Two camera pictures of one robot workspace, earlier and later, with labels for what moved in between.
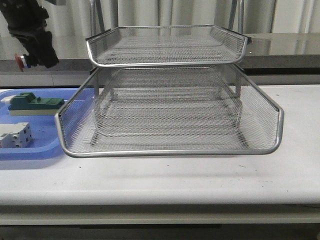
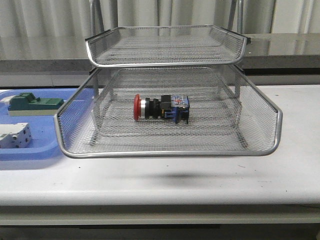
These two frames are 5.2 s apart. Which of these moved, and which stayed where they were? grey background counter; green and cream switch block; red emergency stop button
Moved: red emergency stop button
Stayed: grey background counter; green and cream switch block
